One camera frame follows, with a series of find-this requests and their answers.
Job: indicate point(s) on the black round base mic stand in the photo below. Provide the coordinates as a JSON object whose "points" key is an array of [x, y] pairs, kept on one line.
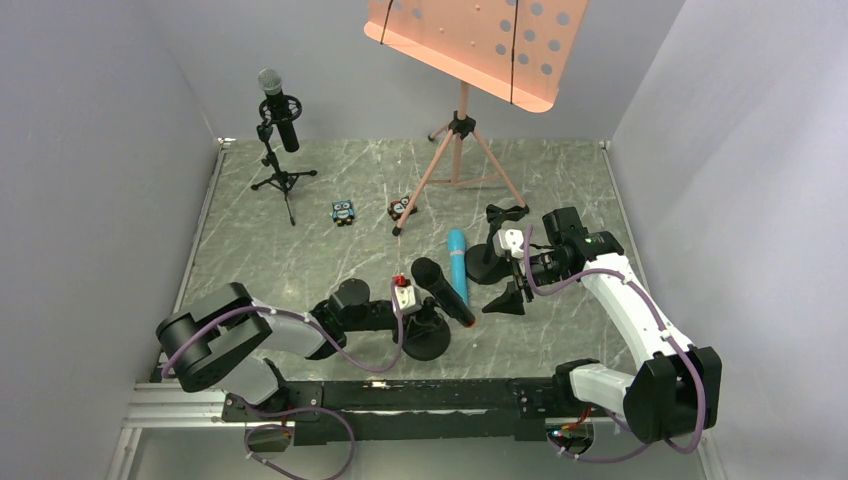
{"points": [[483, 266]]}

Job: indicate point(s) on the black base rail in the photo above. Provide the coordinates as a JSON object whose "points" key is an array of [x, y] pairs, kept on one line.
{"points": [[523, 409]]}

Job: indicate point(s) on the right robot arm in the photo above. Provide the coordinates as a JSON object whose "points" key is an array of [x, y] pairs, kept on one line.
{"points": [[674, 395]]}

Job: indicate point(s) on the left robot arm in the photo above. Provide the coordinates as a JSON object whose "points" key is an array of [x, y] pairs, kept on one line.
{"points": [[211, 343]]}

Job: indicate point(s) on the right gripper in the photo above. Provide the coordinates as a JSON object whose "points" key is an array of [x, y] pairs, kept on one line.
{"points": [[520, 283]]}

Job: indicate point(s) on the pink music stand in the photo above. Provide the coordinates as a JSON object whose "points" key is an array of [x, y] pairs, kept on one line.
{"points": [[516, 51]]}

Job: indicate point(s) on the black round base clip stand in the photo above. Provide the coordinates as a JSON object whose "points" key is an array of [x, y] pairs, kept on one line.
{"points": [[432, 348]]}

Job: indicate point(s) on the blue microphone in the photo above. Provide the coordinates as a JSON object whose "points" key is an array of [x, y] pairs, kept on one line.
{"points": [[456, 245]]}

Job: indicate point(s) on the brown owl toy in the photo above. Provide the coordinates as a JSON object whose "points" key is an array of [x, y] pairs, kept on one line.
{"points": [[397, 208]]}

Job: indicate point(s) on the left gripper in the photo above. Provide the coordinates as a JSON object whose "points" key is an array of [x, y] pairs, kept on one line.
{"points": [[419, 315]]}

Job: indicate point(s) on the blue owl toy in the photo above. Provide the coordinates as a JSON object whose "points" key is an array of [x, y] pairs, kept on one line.
{"points": [[343, 213]]}

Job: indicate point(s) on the black microphone orange end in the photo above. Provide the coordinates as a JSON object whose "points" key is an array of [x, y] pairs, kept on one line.
{"points": [[429, 276]]}

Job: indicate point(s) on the black microphone silver mesh head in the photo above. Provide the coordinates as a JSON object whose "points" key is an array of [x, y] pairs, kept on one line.
{"points": [[270, 83]]}

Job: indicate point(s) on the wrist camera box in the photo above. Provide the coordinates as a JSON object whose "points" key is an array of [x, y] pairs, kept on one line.
{"points": [[509, 243], [406, 296]]}

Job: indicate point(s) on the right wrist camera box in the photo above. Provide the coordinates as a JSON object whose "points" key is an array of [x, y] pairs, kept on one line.
{"points": [[509, 243]]}

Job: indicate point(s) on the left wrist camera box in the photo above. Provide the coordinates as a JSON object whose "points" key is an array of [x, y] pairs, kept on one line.
{"points": [[406, 296]]}

